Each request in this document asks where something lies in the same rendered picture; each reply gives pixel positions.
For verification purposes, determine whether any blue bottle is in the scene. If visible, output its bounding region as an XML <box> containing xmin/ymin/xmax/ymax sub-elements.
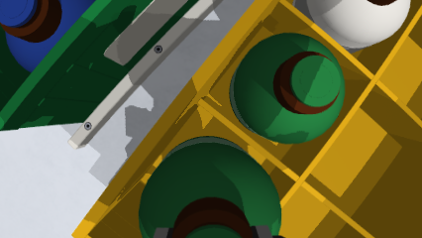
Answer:
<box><xmin>0</xmin><ymin>0</ymin><xmax>95</xmax><ymax>73</ymax></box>

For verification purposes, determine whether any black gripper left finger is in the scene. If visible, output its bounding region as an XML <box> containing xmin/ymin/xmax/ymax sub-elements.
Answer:
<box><xmin>153</xmin><ymin>228</ymin><xmax>173</xmax><ymax>238</ymax></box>

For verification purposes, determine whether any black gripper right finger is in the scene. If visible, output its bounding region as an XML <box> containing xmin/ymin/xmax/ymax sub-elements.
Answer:
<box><xmin>251</xmin><ymin>225</ymin><xmax>285</xmax><ymax>238</ymax></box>

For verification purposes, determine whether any yellow crate with dividers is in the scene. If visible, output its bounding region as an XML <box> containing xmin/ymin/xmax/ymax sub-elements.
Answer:
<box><xmin>71</xmin><ymin>0</ymin><xmax>422</xmax><ymax>238</ymax></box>

